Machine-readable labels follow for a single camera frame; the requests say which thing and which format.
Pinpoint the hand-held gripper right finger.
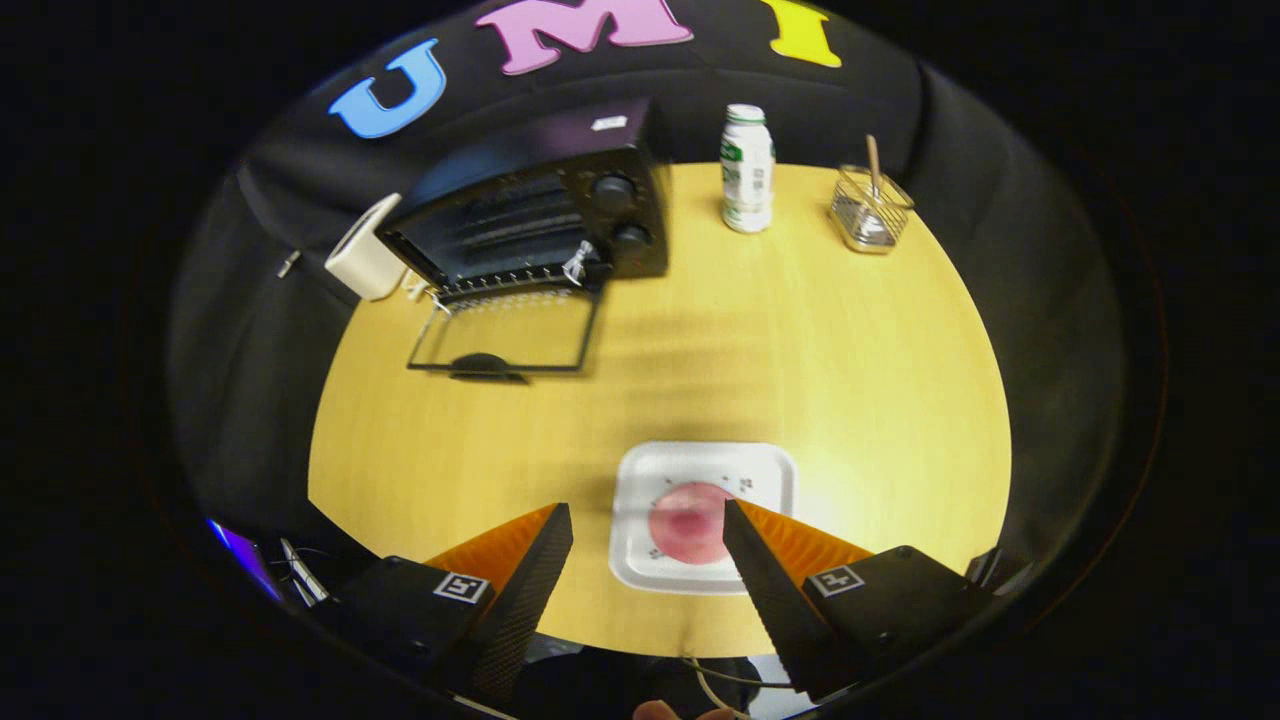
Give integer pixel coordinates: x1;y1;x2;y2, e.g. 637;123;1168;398
721;498;993;703

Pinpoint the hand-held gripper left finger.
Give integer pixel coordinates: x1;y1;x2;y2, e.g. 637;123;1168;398
325;502;576;704

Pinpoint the pink meat slice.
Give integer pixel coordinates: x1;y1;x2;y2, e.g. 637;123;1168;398
648;482;739;566

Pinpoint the white square plate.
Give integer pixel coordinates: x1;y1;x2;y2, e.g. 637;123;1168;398
609;441;798;596

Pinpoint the black toaster oven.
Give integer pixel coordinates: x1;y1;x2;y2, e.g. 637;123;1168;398
378;97;671;384

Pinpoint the cream white toaster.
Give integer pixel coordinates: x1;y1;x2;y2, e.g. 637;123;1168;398
324;193;408;302

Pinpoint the white bottle green label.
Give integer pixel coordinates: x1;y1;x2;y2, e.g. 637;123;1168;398
720;104;776;234

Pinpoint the thin white cable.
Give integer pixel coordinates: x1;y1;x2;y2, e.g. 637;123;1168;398
280;538;331;606

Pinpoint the wire oven rack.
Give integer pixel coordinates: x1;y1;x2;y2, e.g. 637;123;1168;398
437;268;591;304

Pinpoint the white string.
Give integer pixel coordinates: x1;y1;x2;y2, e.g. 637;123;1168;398
563;240;601;291

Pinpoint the metal wire basket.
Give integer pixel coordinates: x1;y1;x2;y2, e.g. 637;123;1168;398
829;165;915;254

